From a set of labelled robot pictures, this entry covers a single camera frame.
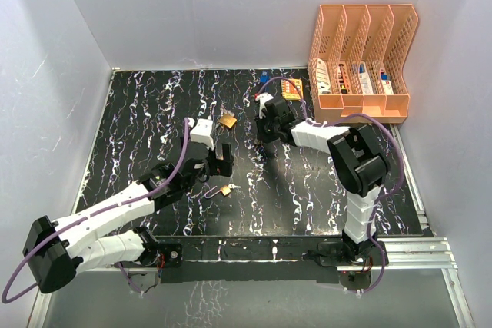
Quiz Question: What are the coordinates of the small brass padlock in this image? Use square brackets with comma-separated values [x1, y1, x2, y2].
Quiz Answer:
[204, 185, 231, 199]

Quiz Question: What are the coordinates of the large brass padlock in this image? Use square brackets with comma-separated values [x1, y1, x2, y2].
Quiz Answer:
[212, 114, 238, 137]

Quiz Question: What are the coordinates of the silver key bunch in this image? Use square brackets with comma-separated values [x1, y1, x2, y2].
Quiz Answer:
[221, 105, 235, 117]

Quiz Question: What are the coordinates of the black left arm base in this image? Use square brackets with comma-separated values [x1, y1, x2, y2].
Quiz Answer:
[121, 241, 183, 270]

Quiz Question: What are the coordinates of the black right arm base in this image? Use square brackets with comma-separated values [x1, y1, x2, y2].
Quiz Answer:
[302, 239, 389, 269]

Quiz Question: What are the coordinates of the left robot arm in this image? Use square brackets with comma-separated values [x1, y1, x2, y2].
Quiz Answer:
[22, 143, 234, 293]

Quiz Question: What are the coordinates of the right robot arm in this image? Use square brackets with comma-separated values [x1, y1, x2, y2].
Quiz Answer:
[255, 93, 390, 266]

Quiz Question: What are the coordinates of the yellow spiral notebook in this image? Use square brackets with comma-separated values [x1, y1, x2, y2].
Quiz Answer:
[281, 78, 304, 101]

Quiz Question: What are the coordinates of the red black item in organizer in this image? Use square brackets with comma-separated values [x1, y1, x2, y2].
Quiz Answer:
[337, 63, 349, 94]

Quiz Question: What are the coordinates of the white blue box in organizer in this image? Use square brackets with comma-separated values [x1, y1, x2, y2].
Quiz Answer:
[358, 61, 374, 95]

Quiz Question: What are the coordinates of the orange file organizer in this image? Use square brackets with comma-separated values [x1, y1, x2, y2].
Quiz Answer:
[307, 4, 418, 124]

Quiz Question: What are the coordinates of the blue red box in organizer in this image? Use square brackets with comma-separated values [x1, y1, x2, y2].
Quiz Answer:
[380, 71, 394, 95]

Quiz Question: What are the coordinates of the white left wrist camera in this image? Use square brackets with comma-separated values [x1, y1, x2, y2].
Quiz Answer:
[186, 118, 214, 150]

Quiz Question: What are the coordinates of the aluminium frame rail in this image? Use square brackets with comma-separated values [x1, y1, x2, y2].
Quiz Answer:
[28, 124, 476, 328]

